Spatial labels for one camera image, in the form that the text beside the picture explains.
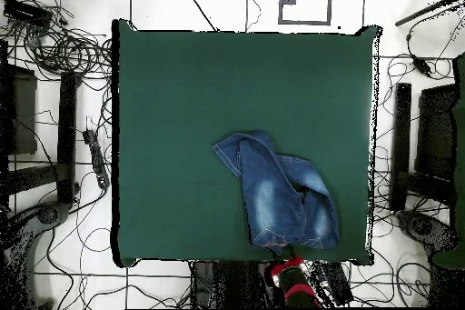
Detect blue denim jeans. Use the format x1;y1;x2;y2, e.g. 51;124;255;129
211;129;341;255

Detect black wheeled base leg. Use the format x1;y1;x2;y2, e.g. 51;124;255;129
395;209;459;253
0;200;72;309

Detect black upright bar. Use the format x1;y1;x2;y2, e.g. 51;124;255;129
390;82;413;212
55;70;83;205

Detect dark green table cloth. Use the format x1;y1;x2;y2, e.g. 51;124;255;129
111;18;382;268

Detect black panel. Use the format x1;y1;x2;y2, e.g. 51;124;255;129
414;83;459;180

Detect black power strip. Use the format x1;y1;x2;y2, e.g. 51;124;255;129
82;128;111;190

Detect black power adapter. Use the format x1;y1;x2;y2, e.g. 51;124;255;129
411;54;433;77

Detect black tripod leg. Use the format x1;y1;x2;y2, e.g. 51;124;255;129
394;0;465;28

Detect black case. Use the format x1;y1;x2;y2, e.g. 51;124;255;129
0;64;38;156

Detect black electronics box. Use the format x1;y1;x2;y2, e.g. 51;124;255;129
3;0;54;29

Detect black box with cables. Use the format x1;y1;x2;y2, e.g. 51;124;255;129
319;261;354;306

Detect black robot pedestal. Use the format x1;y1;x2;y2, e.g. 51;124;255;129
190;260;273;309

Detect gray square frame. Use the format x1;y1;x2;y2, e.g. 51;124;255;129
277;0;333;26

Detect tangled black cables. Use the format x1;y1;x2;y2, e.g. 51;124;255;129
0;0;114;82

